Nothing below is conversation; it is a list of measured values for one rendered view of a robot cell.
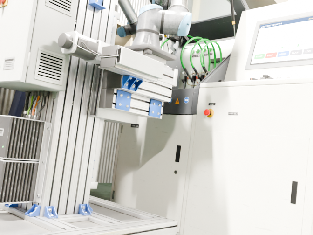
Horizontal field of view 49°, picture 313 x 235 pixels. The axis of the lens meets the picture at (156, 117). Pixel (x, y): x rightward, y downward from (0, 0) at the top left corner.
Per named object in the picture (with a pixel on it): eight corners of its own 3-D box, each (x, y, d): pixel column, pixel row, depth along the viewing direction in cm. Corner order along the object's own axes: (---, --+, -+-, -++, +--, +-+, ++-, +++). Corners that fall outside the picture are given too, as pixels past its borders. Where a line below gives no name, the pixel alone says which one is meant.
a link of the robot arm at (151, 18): (137, 35, 179) (140, 10, 180) (162, 38, 179) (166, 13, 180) (135, 27, 167) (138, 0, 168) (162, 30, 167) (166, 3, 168)
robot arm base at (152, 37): (146, 46, 161) (149, 25, 162) (124, 49, 171) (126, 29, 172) (166, 55, 173) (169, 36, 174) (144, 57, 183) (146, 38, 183)
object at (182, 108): (124, 112, 248) (127, 90, 250) (129, 113, 251) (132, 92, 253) (190, 114, 204) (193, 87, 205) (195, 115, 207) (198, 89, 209)
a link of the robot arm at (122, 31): (125, 25, 234) (136, 21, 242) (114, 27, 242) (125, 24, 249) (128, 37, 237) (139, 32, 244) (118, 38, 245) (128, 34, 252)
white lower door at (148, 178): (110, 208, 244) (122, 113, 249) (112, 208, 245) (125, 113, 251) (178, 232, 197) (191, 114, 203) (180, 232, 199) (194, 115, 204)
